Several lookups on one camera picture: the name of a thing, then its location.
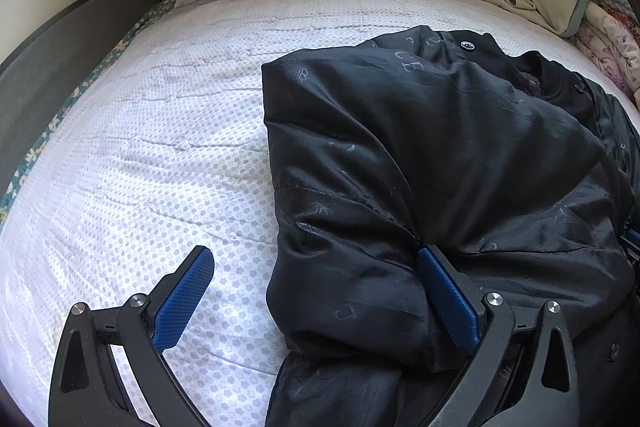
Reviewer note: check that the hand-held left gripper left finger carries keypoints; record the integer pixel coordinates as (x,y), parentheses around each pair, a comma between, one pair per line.
(182,297)

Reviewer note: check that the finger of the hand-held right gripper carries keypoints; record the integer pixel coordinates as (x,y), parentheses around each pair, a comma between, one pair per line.
(634,241)

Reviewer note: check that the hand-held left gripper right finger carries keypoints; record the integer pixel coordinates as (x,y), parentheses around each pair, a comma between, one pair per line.
(447,302)

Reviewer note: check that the black padded jacket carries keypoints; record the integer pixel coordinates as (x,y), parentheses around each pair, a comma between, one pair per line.
(400,157)

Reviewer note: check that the white dotted mattress pad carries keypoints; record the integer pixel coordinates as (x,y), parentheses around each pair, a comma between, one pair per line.
(150,132)

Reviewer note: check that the floral quilt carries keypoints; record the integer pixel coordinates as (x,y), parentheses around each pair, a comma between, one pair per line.
(615,42)

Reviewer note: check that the green floral bed sheet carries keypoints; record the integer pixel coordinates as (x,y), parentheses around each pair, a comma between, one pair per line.
(67,102)

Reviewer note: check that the dark grey bed frame panel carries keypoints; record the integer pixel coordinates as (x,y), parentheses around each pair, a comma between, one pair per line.
(60,42)

